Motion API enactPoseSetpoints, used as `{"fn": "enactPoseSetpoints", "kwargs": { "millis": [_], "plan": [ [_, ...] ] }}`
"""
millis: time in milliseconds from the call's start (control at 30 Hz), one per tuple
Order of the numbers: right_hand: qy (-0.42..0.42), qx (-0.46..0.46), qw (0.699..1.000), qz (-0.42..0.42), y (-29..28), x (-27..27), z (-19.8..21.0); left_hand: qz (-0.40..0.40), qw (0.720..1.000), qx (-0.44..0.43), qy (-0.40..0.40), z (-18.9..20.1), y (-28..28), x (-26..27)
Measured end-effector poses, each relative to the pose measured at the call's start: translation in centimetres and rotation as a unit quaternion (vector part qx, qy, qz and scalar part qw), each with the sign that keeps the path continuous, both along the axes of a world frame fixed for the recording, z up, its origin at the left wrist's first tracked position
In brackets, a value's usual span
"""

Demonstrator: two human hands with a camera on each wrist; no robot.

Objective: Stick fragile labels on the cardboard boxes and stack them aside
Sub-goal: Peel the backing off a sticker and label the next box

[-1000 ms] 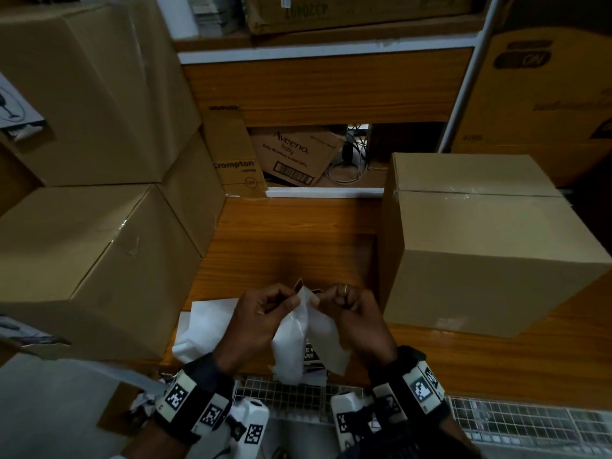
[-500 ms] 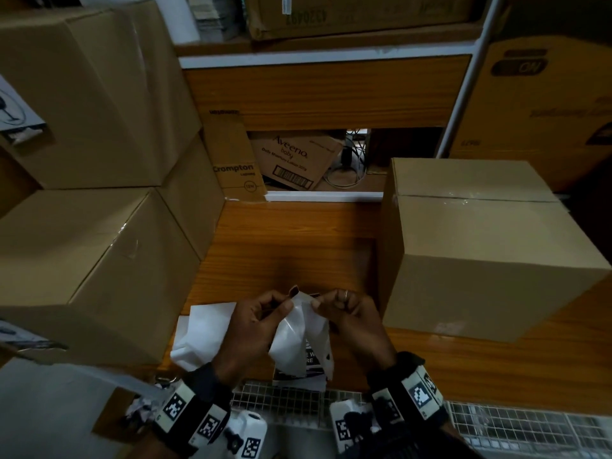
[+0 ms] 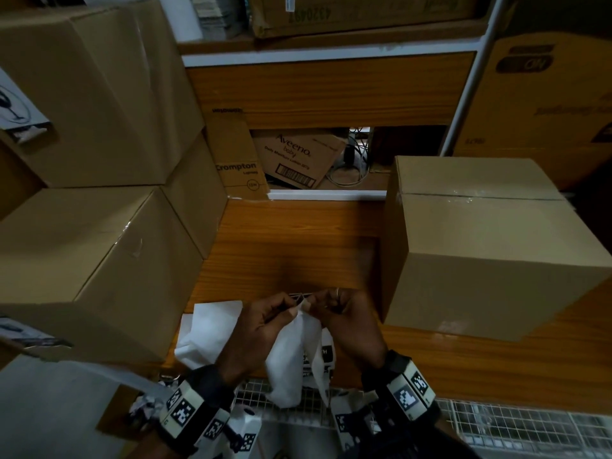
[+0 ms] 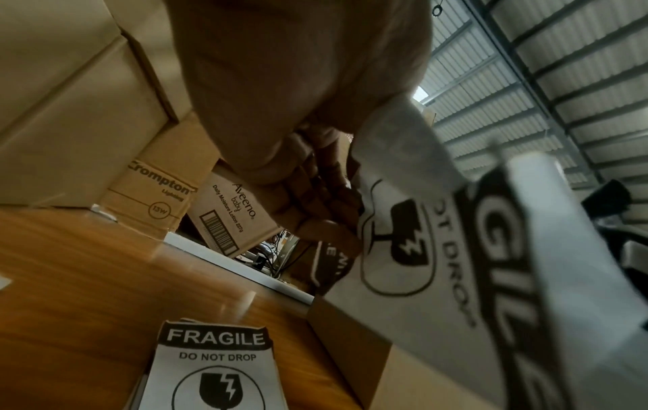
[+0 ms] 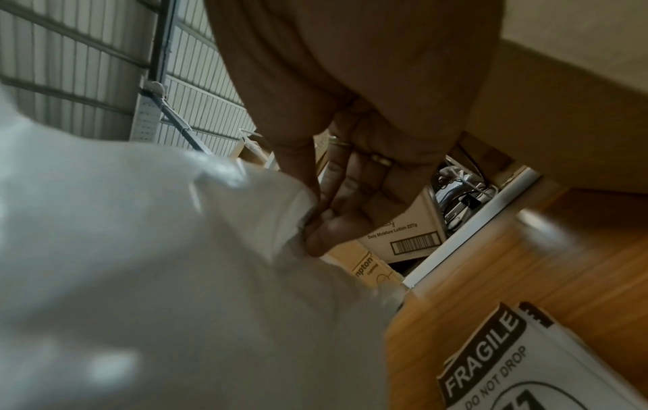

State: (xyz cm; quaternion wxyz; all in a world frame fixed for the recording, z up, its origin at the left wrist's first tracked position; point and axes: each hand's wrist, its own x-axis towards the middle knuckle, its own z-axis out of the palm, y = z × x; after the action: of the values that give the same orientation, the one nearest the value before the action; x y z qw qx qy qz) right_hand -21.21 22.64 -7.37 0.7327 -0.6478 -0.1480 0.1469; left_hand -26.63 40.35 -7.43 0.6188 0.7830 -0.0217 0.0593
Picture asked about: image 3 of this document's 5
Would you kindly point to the flattened printed cardboard carton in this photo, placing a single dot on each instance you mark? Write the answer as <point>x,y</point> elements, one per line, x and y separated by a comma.
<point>234,152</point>

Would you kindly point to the person's right hand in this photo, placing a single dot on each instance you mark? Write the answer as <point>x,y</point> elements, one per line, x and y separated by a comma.
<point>356,329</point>

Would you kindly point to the barcode printed cardboard box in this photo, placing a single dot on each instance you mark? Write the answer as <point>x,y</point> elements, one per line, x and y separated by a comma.
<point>296,157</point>

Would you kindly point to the large cardboard box white sticker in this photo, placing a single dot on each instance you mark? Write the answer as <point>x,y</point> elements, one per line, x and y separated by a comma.
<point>363,14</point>

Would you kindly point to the medium taped cardboard box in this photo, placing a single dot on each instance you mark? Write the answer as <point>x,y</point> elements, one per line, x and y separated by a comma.
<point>105,272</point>

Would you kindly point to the right wrist tracker band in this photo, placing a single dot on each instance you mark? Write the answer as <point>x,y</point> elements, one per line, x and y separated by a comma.
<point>404,389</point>

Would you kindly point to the white frame bar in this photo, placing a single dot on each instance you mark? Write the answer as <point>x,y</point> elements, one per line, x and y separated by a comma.
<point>48,411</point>

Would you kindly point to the wrist tracker band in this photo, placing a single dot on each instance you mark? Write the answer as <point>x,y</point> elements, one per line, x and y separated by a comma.
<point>193,411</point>
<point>404,389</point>

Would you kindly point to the stack of grey cards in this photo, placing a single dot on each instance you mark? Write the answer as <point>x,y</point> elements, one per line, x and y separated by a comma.
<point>220,16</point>

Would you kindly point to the white backing paper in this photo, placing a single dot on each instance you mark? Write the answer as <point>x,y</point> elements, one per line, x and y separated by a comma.
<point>205,329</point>

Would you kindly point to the left wrist tracker band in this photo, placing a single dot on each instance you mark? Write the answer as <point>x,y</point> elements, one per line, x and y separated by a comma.
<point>193,411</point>

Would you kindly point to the small taped cardboard box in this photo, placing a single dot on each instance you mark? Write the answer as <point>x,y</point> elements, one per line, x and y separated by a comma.
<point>196,200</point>

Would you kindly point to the fragile sticker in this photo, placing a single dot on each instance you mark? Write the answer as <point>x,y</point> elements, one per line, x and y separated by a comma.
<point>291,363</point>
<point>19,105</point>
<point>28,332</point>

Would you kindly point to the large cardboard box dark band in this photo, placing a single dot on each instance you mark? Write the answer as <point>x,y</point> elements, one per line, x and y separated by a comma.
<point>535,114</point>

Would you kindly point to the crumpled paper scraps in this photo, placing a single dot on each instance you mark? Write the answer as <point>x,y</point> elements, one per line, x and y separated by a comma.
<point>146,407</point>

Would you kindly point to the person's left hand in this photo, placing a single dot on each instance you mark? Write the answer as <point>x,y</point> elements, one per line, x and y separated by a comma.
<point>253,339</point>

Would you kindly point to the stack of fragile stickers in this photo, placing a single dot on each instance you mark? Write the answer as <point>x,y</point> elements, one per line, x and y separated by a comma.
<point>327,353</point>

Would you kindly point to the wooden shelf unit white frame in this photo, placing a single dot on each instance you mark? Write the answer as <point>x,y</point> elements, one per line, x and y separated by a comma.
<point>325,88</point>

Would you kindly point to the large stapled cardboard box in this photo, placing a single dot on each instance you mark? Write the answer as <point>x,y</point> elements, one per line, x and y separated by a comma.
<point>110,90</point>

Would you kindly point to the squarish taped cardboard box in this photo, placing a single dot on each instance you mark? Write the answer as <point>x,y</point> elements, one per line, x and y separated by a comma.
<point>478,282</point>

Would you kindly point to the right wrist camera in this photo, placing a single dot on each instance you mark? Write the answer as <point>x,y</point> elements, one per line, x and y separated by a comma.
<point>351,420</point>

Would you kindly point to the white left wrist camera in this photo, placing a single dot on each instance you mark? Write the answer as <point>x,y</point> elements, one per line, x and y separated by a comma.
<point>246,430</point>

